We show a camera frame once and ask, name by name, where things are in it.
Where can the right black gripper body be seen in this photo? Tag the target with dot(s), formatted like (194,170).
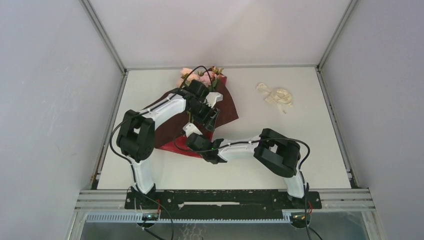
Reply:
(204,155)

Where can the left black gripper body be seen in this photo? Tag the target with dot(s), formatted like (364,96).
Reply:
(201,111)

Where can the pink flower stem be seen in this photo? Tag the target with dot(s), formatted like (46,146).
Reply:
(212,77)
(188,75)

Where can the red wrapping paper sheet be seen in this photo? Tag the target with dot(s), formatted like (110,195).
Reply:
(168,135)

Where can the cream ribbon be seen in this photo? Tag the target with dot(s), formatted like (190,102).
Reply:
(278,97)

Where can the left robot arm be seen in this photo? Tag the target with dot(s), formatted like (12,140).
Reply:
(136,132)

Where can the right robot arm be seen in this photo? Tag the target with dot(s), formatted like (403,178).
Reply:
(279,154)

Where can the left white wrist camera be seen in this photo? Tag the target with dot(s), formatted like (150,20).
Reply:
(212,98)

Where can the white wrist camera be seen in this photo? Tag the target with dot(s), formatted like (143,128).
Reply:
(191,128)
(212,98)

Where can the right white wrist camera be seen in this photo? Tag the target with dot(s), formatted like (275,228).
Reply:
(191,128)

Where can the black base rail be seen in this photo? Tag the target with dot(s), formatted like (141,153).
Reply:
(207,204)

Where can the white cable duct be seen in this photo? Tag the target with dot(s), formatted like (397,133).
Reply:
(132,217)

